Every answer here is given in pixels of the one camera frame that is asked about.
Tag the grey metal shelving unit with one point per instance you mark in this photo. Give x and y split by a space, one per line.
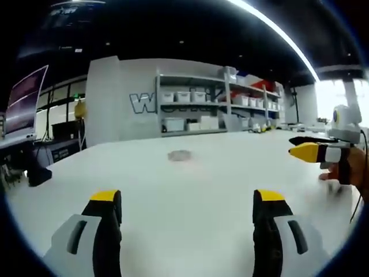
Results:
219 104

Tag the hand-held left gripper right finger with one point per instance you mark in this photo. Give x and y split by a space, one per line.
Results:
274 231

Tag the black desk clamp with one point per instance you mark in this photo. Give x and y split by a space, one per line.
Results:
39 170

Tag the computer monitor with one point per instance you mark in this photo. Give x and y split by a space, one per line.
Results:
24 104

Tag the person's right hand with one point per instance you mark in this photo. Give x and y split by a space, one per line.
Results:
356 170

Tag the white partition wall panel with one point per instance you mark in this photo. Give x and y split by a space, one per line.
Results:
124 101

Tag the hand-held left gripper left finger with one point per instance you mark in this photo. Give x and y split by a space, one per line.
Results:
98 231

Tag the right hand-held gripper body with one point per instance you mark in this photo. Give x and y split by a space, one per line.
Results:
344 127

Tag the row of white storage bins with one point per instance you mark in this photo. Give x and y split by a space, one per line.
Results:
184 96

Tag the white ceiling light strip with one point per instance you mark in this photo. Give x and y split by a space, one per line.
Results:
276 31

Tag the yellow hanging bag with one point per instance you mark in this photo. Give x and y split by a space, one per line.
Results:
80 109

